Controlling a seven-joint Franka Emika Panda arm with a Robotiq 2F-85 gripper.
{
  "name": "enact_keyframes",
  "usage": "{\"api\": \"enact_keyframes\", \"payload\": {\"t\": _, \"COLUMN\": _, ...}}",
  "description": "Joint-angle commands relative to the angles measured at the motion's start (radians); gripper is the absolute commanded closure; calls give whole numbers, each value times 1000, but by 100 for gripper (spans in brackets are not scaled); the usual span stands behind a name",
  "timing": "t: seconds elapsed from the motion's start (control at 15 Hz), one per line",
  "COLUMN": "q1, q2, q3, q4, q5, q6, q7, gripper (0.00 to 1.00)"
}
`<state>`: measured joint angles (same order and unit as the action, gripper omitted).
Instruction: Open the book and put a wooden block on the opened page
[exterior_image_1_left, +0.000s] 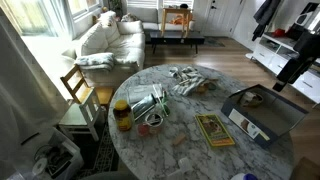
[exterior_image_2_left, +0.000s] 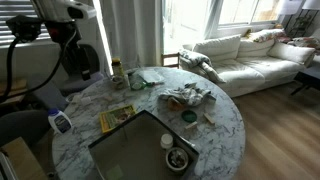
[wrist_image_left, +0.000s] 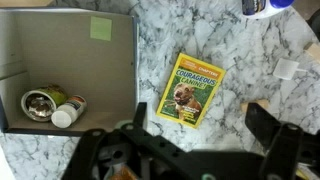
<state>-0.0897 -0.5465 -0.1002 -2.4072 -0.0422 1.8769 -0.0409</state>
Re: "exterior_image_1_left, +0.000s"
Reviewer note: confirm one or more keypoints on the small wooden block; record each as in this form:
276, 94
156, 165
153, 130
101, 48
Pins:
178, 139

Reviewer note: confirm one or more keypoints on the yellow green picture book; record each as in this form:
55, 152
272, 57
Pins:
214, 130

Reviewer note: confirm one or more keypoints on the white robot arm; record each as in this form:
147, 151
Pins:
306, 32

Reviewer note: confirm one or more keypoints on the clear plastic container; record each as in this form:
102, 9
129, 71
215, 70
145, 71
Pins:
138, 92

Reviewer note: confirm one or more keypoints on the clear tape roll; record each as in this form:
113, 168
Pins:
154, 122

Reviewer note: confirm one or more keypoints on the silver foil pouch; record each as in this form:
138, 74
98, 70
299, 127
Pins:
143, 106

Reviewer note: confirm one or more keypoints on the white striped cloth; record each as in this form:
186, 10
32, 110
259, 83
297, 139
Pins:
189, 79

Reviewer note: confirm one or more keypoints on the red small cup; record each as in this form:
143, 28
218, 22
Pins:
143, 130

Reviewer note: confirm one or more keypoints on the amber vitamin bottle yellow lid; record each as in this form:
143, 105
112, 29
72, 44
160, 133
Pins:
122, 114

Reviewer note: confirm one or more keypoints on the black coffee table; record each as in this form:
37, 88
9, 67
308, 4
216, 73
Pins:
176, 38

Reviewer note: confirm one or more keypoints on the white sofa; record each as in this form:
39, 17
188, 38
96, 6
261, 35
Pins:
122, 42

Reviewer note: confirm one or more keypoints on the grey folded blanket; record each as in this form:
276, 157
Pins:
96, 61

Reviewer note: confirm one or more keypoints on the white small chair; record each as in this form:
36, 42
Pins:
81, 118

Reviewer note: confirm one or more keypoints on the white measuring scoop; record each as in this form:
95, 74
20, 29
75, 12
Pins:
184, 166

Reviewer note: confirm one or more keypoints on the wooden stool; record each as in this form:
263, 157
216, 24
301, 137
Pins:
183, 17

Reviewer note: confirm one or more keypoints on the wooden chair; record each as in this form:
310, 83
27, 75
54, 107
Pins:
78, 88

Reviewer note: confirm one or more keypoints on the white plastic bottle blue cap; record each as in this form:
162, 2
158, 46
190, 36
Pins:
243, 176

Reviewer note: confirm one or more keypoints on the white tv console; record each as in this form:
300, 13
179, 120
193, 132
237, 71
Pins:
274, 53

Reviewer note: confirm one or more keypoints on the white storage bin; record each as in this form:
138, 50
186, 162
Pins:
56, 158

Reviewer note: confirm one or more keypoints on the hanging dark jacket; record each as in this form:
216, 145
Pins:
263, 16

